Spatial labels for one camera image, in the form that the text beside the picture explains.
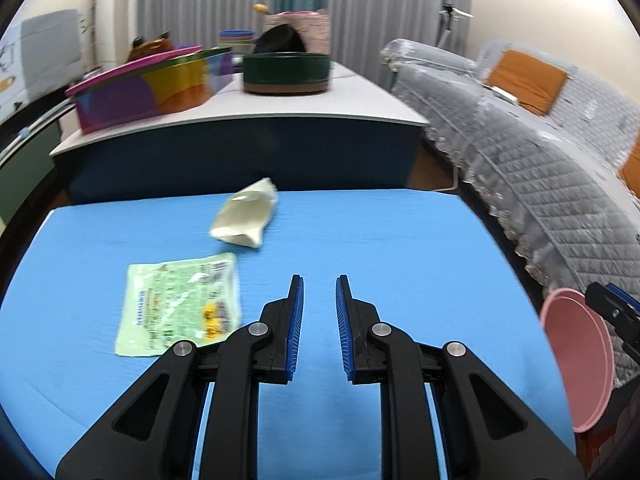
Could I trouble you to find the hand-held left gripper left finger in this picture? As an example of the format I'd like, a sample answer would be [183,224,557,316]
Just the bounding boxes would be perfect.
[55,274,305,480]

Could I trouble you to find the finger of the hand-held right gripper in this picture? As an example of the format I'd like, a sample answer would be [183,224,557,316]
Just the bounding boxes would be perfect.
[585,281,640,357]

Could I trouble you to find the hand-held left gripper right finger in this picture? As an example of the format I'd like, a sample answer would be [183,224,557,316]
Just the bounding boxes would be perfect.
[334,274,585,480]

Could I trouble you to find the pink round bin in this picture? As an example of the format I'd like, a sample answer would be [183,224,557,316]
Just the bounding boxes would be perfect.
[539,286,616,434]

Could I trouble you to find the green printed packet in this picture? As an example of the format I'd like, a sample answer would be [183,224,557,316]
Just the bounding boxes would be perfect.
[114,251,244,359]

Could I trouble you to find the pale gold foil pouch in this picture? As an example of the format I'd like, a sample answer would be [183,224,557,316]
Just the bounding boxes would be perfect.
[209,177,279,251]

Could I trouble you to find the blue table mat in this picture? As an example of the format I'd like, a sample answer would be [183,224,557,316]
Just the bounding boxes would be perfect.
[0,189,577,480]

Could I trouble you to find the orange cushion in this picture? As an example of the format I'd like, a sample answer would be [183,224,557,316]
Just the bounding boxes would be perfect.
[486,49,570,117]
[618,134,640,198]

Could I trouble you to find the white table with blue base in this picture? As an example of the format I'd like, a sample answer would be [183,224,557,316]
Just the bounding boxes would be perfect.
[49,59,431,207]

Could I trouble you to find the grey quilted sofa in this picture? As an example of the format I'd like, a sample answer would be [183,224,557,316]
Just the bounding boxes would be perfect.
[380,37,640,392]

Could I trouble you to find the dark green round basket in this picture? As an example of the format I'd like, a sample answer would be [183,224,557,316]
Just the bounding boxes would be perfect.
[242,51,333,97]

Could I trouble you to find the multicoloured storage box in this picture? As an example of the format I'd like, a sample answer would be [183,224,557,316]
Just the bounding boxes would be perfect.
[65,45,235,136]

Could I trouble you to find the stack of coloured bowls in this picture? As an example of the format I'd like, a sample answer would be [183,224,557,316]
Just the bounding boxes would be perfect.
[218,28,258,56]

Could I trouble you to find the pink woven bag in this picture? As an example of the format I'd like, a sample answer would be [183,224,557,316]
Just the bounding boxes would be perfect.
[263,8,332,56]

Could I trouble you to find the television cabinet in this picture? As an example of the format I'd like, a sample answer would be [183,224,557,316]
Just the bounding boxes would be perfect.
[0,104,67,228]

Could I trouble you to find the brown plush toy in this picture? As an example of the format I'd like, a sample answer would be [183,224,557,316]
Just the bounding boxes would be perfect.
[130,34,177,64]

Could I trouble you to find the white clamp stand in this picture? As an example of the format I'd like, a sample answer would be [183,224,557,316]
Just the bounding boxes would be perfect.
[438,3,474,52]

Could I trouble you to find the television with grey cover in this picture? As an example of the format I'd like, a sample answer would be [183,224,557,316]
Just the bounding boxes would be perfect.
[0,8,84,127]

